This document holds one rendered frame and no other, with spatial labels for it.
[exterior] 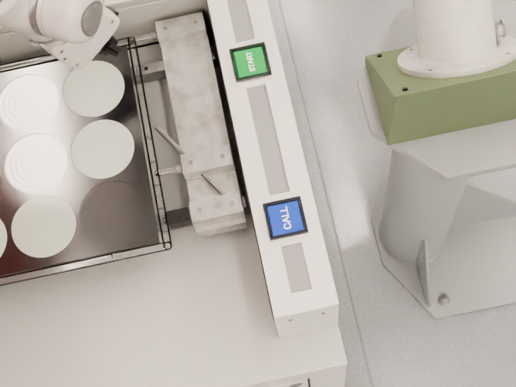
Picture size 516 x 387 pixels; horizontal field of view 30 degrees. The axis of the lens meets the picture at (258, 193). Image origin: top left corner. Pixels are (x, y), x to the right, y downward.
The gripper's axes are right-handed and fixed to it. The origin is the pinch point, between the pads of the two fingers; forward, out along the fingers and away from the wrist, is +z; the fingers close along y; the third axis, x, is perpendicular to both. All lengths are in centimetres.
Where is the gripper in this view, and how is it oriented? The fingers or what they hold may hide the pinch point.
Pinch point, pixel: (107, 44)
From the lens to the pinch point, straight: 153.1
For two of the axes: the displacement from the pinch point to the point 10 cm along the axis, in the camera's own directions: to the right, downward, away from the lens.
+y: 6.5, -7.4, -1.5
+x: -6.9, -6.6, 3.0
